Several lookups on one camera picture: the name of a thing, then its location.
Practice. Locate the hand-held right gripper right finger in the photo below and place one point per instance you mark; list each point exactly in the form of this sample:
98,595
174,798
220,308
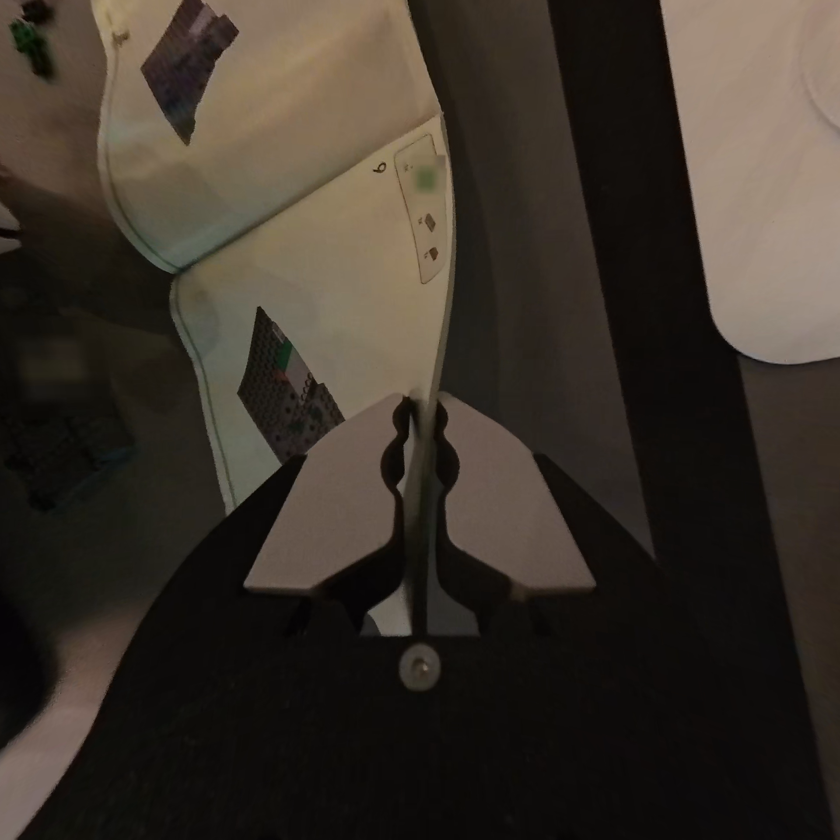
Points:
518,518

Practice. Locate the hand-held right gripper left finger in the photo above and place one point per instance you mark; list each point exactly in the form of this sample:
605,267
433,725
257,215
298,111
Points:
328,518

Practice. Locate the grey brick baseplate assembly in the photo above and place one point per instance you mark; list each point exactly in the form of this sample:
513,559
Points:
59,453

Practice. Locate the brick instruction booklet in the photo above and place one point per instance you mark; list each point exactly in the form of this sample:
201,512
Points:
295,216

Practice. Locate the black desk divider strip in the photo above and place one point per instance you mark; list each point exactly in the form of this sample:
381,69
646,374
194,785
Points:
656,328

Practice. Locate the grey desk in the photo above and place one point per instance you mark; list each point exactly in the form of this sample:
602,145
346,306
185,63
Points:
512,262

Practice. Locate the white stand base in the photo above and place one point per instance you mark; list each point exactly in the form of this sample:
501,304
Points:
754,197

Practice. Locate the pile of small toy bricks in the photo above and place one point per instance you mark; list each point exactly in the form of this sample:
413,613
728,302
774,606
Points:
29,43

